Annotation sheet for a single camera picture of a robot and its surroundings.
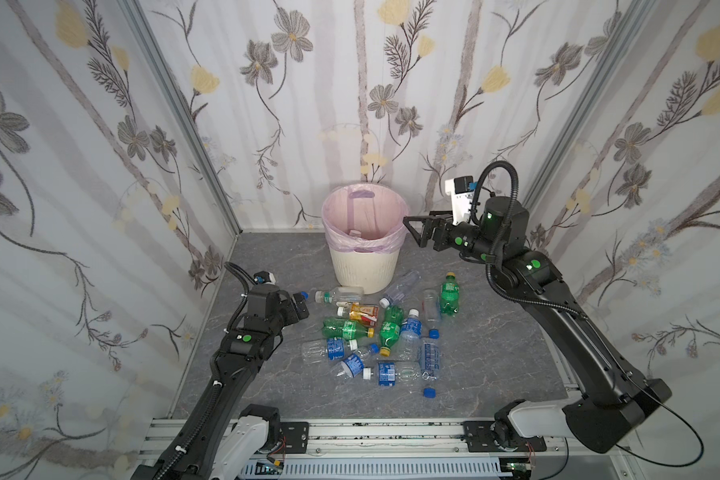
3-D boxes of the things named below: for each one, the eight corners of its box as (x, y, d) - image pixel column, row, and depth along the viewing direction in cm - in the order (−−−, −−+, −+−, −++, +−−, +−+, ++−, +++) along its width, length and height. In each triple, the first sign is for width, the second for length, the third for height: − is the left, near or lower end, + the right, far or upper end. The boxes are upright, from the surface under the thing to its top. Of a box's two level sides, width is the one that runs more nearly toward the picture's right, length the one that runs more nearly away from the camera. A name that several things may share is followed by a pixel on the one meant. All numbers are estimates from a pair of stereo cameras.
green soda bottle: (438, 314, 99) (442, 307, 95) (440, 279, 108) (443, 270, 104) (455, 317, 98) (459, 310, 94) (455, 281, 107) (459, 273, 103)
